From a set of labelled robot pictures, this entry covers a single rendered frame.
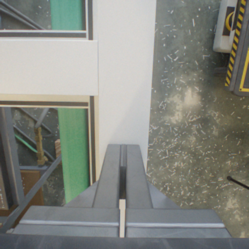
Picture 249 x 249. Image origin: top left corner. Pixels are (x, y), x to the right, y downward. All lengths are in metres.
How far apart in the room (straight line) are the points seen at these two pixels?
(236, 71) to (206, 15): 0.45
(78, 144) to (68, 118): 0.04
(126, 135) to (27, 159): 1.25
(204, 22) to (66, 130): 1.08
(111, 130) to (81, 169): 0.11
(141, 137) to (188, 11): 1.08
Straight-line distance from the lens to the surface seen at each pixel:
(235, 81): 0.90
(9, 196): 0.75
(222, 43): 1.08
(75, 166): 0.25
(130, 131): 0.15
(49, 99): 0.22
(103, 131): 0.15
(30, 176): 1.03
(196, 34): 1.18
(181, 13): 1.18
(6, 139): 0.67
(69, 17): 0.23
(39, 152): 1.00
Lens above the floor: 1.08
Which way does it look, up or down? 75 degrees down
